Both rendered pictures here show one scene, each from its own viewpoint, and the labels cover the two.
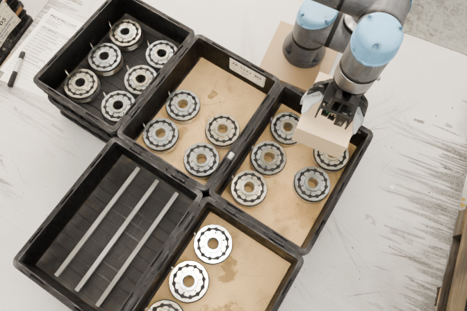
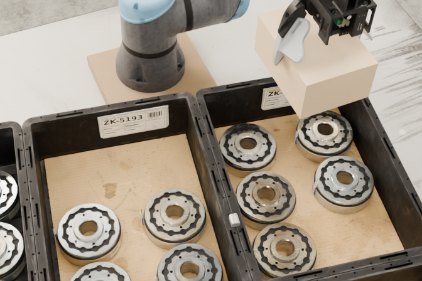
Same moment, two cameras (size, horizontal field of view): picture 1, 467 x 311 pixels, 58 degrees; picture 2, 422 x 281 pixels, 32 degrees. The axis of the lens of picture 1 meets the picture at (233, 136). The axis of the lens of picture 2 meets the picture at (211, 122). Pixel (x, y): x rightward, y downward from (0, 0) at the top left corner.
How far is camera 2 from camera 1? 0.46 m
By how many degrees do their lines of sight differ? 27
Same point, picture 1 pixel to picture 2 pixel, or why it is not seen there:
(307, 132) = (322, 81)
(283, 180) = (307, 209)
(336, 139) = (359, 64)
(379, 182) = not seen: hidden behind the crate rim
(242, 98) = (152, 163)
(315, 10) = not seen: outside the picture
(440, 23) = not seen: outside the picture
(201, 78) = (73, 182)
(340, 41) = (204, 6)
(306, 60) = (172, 71)
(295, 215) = (364, 236)
